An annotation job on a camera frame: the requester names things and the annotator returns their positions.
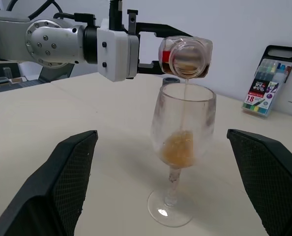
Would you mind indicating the grey background stand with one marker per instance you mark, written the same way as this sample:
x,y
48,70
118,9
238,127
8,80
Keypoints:
x,y
55,72

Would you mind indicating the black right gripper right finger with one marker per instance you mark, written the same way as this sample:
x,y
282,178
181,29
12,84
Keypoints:
x,y
278,186

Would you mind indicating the clear wine glass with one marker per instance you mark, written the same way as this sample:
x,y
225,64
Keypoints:
x,y
185,123

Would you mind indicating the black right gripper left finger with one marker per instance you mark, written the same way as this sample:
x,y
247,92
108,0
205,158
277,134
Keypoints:
x,y
50,191

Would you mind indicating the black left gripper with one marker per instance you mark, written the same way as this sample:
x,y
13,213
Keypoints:
x,y
132,12

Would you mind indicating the boxed colour marker set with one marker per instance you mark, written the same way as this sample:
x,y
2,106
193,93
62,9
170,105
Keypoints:
x,y
264,93

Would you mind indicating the dark background desk clutter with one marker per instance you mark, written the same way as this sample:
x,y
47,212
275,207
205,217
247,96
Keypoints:
x,y
3,81

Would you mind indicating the clear glass drink bottle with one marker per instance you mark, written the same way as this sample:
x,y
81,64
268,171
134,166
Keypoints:
x,y
205,49

